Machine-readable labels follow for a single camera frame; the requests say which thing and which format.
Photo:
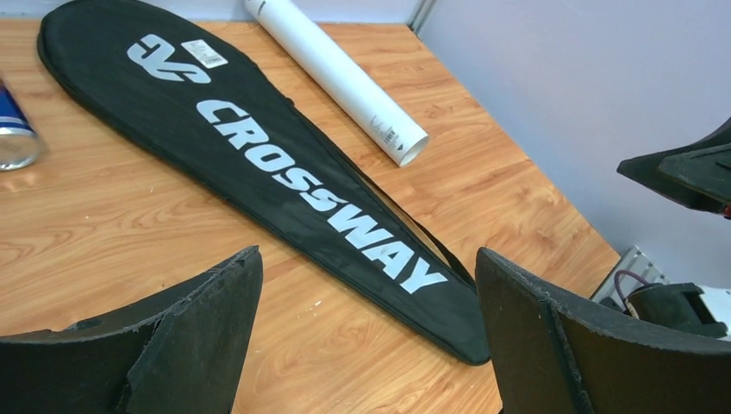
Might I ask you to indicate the white shuttlecock tube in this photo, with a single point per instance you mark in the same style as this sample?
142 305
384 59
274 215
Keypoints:
376 112

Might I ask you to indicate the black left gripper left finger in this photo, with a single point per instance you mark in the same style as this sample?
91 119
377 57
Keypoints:
180 350

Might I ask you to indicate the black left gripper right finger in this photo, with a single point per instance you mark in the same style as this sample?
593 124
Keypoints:
554 351

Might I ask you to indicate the right aluminium frame post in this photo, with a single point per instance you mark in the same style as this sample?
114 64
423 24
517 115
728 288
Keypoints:
420 14

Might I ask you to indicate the black Crossway racket bag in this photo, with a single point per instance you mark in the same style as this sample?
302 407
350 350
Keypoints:
202 106

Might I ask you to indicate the silver blue drink can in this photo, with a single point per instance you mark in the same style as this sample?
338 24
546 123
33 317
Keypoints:
20 144

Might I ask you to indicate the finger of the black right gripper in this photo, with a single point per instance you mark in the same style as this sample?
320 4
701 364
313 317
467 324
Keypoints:
696 176

